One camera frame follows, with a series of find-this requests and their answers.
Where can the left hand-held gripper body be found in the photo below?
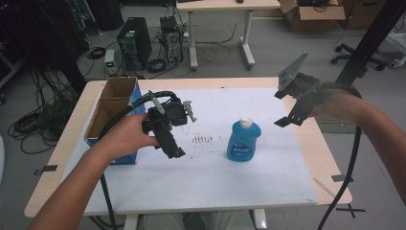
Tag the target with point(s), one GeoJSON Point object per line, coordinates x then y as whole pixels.
{"type": "Point", "coordinates": [170, 111]}

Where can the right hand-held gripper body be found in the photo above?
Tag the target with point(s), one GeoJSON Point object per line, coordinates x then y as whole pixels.
{"type": "Point", "coordinates": [303, 86]}

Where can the blue cardboard box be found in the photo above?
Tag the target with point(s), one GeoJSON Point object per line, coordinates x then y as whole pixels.
{"type": "Point", "coordinates": [110, 111]}

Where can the blue detergent bottle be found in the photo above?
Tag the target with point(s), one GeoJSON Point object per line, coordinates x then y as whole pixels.
{"type": "Point", "coordinates": [242, 143]}

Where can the person's right hand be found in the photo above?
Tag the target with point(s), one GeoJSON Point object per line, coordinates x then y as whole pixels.
{"type": "Point", "coordinates": [341, 105]}

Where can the person's left hand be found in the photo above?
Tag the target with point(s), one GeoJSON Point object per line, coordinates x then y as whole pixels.
{"type": "Point", "coordinates": [127, 134]}

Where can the white table mat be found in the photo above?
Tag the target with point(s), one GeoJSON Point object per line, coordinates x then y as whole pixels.
{"type": "Point", "coordinates": [207, 185]}

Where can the black office chair base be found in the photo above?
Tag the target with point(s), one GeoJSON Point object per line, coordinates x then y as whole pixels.
{"type": "Point", "coordinates": [346, 48]}

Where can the open brown cardboard box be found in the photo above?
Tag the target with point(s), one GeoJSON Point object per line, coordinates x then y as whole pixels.
{"type": "Point", "coordinates": [316, 19]}

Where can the open computer case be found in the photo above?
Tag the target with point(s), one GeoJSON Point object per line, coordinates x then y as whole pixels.
{"type": "Point", "coordinates": [172, 41]}

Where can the black tape strip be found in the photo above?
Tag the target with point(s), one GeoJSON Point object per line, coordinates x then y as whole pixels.
{"type": "Point", "coordinates": [340, 178]}
{"type": "Point", "coordinates": [48, 168]}

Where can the black computer tower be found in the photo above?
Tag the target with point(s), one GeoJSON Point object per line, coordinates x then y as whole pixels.
{"type": "Point", "coordinates": [137, 41]}

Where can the small grey power unit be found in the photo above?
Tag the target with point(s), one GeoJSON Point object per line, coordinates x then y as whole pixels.
{"type": "Point", "coordinates": [110, 59]}

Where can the white table leg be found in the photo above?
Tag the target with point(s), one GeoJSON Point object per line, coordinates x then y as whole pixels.
{"type": "Point", "coordinates": [130, 223]}
{"type": "Point", "coordinates": [260, 220]}

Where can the black metal stand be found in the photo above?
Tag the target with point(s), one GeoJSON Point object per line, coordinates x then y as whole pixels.
{"type": "Point", "coordinates": [376, 35]}

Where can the closed brown cardboard box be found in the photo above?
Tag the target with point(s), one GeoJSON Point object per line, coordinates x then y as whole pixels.
{"type": "Point", "coordinates": [360, 16]}

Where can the white plastic object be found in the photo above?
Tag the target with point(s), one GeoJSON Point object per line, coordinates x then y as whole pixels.
{"type": "Point", "coordinates": [397, 60]}

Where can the white desk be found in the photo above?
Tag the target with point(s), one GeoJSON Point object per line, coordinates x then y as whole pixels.
{"type": "Point", "coordinates": [223, 4]}

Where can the black tape cross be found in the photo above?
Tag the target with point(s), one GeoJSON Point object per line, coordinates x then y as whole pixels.
{"type": "Point", "coordinates": [350, 210]}

